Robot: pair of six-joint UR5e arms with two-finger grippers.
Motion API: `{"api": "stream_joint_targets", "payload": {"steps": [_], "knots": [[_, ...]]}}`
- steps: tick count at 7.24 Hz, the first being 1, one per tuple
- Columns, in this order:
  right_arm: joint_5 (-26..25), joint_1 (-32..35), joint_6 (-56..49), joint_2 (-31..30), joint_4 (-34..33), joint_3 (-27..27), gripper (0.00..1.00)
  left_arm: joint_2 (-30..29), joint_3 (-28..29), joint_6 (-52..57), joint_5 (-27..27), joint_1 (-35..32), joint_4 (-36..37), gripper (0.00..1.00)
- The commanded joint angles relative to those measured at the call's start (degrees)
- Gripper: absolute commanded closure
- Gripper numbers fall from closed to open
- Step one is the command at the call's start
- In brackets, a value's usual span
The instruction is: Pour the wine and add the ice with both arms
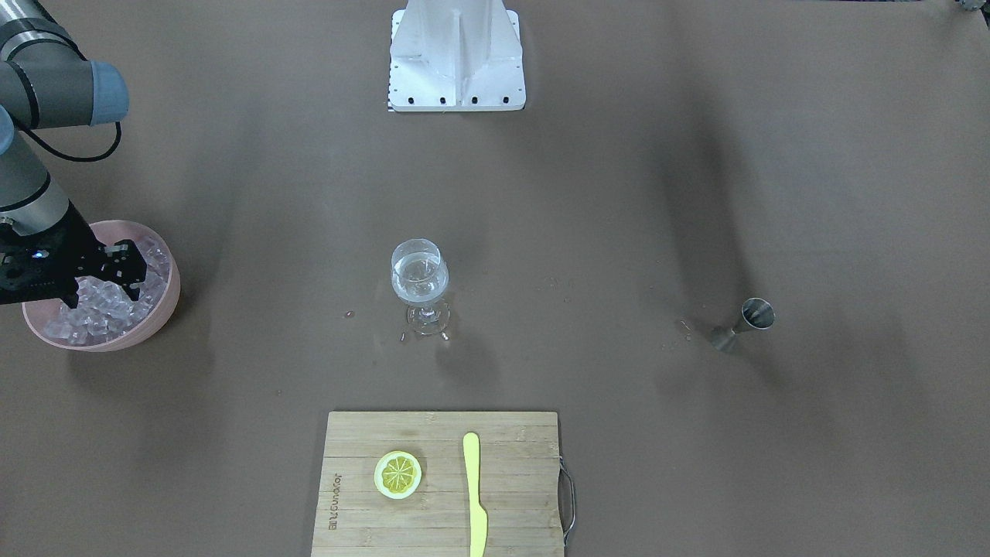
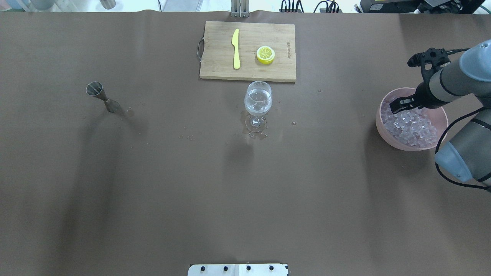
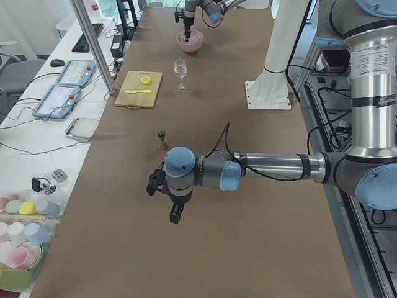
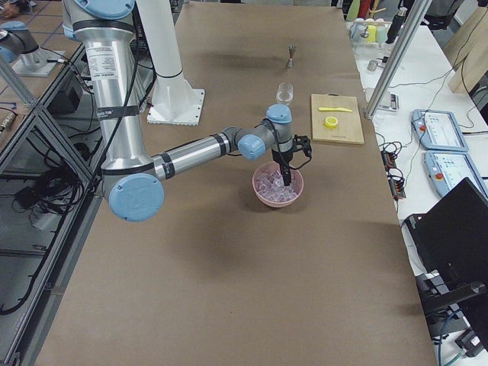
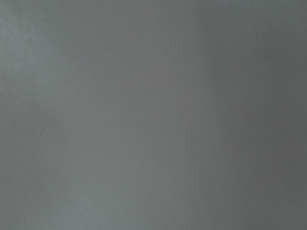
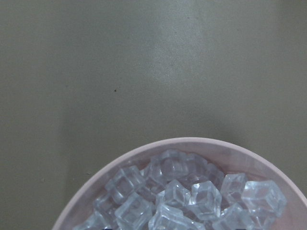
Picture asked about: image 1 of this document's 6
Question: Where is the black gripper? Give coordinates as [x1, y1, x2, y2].
[1, 203, 148, 304]

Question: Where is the steel jigger cup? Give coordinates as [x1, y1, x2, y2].
[708, 297, 777, 353]

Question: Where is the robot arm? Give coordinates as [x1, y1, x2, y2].
[1, 1, 146, 308]

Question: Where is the pink bowl of ice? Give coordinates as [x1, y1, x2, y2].
[22, 220, 181, 352]

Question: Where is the clear wine glass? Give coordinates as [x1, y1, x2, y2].
[391, 237, 450, 336]

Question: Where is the yellow lemon slice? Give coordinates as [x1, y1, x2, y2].
[374, 450, 423, 500]

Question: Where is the yellow plastic knife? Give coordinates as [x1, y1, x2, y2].
[463, 432, 489, 557]

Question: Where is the bamboo cutting board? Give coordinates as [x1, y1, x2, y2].
[310, 410, 569, 556]

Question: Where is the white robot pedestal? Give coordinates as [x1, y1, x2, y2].
[387, 1, 527, 113]

